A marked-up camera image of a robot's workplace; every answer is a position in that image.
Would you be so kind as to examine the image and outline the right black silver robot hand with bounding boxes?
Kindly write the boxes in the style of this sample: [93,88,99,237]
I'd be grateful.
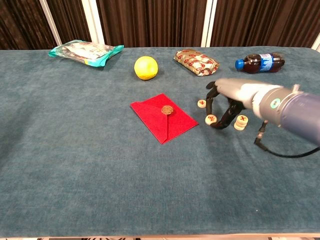
[205,77,261,130]

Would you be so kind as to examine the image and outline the slim grey metal pole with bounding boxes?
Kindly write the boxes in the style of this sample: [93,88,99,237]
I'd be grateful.
[39,0,63,47]

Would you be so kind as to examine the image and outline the teal clear snack bag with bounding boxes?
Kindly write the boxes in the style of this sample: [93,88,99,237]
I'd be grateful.
[47,39,125,68]

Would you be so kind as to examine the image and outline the yellow lemon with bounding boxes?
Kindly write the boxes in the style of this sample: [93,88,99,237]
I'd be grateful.
[133,55,159,81]

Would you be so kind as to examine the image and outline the teal table cloth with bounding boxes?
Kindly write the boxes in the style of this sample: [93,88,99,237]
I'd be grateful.
[0,46,320,238]

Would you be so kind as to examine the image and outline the cola bottle with blue cap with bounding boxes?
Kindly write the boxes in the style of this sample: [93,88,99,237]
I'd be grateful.
[234,51,286,74]

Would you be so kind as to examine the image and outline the white frame pole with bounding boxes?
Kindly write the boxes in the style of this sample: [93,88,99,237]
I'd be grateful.
[81,0,106,46]
[200,0,218,48]
[311,32,320,51]

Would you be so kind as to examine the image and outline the dark brown curtain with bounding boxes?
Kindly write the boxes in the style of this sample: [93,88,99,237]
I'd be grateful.
[0,0,320,51]

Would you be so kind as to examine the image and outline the gold red snack packet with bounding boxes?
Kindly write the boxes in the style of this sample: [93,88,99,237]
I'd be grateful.
[173,48,221,77]

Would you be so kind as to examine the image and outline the red envelope with wax seal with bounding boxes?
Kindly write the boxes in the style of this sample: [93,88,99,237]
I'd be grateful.
[129,93,200,145]

